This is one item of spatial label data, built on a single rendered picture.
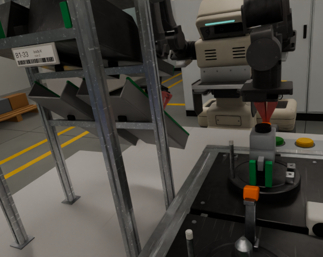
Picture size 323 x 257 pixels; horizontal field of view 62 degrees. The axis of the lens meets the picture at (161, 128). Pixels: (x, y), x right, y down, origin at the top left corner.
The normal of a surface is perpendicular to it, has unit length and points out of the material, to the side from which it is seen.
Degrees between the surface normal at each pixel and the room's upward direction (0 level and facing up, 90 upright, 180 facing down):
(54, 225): 0
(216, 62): 98
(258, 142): 90
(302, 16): 90
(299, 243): 0
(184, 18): 90
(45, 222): 0
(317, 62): 90
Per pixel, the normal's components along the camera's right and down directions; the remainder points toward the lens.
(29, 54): -0.40, 0.37
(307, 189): -0.13, -0.93
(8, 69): 0.87, 0.06
